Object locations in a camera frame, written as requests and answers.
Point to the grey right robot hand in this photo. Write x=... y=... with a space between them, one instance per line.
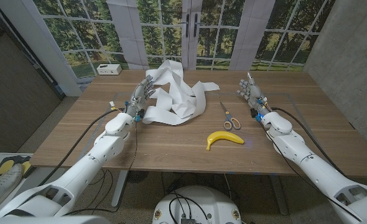
x=254 y=93

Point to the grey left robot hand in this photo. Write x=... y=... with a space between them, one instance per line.
x=138 y=101

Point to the white receipt paper strip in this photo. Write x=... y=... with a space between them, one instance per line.
x=183 y=102

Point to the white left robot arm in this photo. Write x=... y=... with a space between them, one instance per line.
x=87 y=165

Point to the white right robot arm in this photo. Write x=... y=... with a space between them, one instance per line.
x=311 y=161

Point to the yellow toy banana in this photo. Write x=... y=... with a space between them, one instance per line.
x=222 y=135

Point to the white power strip box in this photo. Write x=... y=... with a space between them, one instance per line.
x=109 y=69

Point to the printed window forest backdrop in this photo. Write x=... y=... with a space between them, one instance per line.
x=171 y=31

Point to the white table leg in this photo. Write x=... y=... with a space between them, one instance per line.
x=119 y=188

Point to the grey table leg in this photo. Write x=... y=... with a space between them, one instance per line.
x=278 y=194

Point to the white robot torso base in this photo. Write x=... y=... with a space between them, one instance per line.
x=208 y=202

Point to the white sneaker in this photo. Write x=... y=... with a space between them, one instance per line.
x=1 y=185

